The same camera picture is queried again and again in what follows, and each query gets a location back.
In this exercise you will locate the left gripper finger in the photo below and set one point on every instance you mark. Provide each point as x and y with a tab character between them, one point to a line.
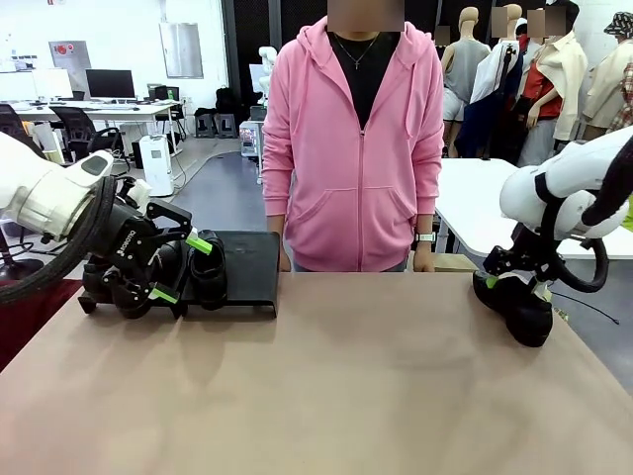
173	220
133	299

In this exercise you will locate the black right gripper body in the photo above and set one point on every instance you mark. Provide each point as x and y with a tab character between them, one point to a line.
539	250

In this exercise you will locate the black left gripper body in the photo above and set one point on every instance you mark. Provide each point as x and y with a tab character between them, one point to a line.
126	242

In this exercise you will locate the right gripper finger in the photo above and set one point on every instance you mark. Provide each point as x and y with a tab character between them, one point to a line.
504	262
548	284

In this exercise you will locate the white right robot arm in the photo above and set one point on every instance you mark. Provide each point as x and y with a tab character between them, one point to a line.
569	188

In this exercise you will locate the person's left forearm pink sleeve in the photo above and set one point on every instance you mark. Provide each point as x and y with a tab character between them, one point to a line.
430	188

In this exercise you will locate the person's right forearm pink sleeve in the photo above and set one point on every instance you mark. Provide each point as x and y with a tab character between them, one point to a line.
274	183

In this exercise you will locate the person's left hand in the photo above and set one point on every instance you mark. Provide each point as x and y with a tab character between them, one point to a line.
424	257

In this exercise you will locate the person's right hand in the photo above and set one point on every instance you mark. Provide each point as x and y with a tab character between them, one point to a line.
285	252

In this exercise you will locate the tan cardboard box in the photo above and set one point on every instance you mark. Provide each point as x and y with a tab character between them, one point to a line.
455	263

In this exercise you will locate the white air purifier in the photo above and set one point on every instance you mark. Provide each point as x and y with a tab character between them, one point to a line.
157	168

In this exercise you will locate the white side table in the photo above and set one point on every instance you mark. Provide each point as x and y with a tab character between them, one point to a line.
470	198

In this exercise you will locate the white smartwatch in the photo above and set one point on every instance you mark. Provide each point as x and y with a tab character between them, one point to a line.
425	237

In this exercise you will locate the small black stool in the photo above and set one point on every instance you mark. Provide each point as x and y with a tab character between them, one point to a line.
226	123
205	123

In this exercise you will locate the dark red floor mat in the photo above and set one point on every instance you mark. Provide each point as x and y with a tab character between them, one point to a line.
25	321

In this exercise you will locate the lit computer case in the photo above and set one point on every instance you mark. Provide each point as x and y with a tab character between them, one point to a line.
251	138

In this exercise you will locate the white office desk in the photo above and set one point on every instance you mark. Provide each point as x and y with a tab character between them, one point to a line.
123	109

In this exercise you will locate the black mesh office chair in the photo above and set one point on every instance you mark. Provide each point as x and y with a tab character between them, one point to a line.
74	128

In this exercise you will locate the black backpack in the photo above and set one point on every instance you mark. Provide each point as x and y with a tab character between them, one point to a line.
226	101

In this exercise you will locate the black computer monitor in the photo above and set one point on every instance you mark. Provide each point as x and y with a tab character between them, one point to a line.
110	83

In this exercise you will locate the pink zip hoodie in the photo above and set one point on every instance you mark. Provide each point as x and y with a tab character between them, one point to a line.
321	148

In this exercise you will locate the mannequin white navy jacket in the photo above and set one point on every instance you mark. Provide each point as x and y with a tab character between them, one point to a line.
489	84

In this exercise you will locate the white computer monitor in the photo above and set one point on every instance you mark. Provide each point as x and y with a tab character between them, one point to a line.
52	83

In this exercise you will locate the mannequin red top cream jacket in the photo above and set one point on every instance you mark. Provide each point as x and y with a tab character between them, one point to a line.
564	74

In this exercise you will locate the mannequin beige coat bucket hat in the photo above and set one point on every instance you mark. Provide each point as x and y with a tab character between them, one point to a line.
608	84

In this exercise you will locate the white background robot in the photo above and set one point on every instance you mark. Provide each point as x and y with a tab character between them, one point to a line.
267	64

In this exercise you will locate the grey board red sign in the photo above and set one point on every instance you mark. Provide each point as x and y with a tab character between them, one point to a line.
69	57

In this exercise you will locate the mannequin grey tank top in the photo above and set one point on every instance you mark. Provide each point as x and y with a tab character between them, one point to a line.
470	64

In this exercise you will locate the black undershirt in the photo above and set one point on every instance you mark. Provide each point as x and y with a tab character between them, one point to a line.
363	89

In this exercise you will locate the white wall board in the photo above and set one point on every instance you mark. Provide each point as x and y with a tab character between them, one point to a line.
180	49

